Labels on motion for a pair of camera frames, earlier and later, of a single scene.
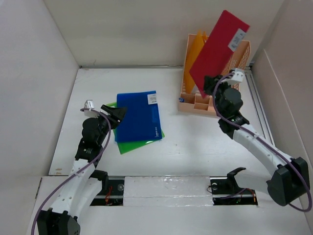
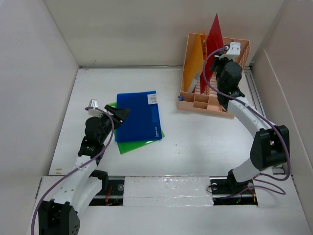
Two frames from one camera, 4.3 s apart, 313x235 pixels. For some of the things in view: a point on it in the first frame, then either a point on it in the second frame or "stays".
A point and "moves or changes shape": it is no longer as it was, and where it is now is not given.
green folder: (114, 105) stays
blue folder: (141, 120) stays
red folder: (226, 36) moves or changes shape
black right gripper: (210, 82) → (217, 59)
